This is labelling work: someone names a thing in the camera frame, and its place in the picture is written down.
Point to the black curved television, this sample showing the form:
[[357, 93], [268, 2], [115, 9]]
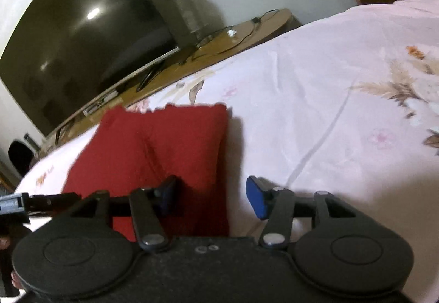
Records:
[[65, 54]]

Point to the white floral bed sheet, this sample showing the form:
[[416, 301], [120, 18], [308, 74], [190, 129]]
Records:
[[345, 107]]

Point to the small white adapter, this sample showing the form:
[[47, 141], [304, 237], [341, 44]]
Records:
[[231, 33]]

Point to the red knitted garment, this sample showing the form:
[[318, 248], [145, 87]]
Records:
[[133, 150]]

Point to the grey set-top box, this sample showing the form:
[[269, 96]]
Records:
[[100, 103]]

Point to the person's left hand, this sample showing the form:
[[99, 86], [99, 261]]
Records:
[[10, 282]]

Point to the black chair back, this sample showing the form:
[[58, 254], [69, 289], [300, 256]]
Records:
[[20, 156]]

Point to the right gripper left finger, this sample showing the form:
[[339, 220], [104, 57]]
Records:
[[149, 206]]

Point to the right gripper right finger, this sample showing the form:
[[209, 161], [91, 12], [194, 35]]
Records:
[[276, 207]]

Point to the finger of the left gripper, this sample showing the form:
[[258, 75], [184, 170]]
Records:
[[49, 205]]

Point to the wooden TV console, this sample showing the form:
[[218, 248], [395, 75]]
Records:
[[186, 62]]

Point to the clear glass cylinder vase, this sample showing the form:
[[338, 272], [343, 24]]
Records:
[[189, 20]]

